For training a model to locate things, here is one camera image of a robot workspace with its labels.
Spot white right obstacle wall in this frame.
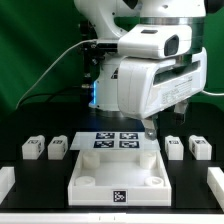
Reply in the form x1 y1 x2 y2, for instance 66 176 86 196
207 167 224 211

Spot white front rail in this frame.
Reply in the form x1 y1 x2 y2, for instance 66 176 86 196
0 213 224 224

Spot white left obstacle wall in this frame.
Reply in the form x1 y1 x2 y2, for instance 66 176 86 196
0 167 15 204

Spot white obstacle wall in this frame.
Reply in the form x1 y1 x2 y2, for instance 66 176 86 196
0 167 15 204
207 167 224 211

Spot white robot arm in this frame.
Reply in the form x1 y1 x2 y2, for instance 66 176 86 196
74 0 224 140

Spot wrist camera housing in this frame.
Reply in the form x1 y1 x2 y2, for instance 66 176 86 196
118 24 192 59

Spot black camera on base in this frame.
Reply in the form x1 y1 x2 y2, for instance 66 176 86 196
90 40 118 53

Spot white square table top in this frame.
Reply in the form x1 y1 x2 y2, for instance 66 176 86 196
68 150 172 206

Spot white sheet with markers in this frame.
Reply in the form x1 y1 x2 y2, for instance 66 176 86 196
70 132 160 150

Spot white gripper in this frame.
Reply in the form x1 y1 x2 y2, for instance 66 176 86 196
118 49 207 140

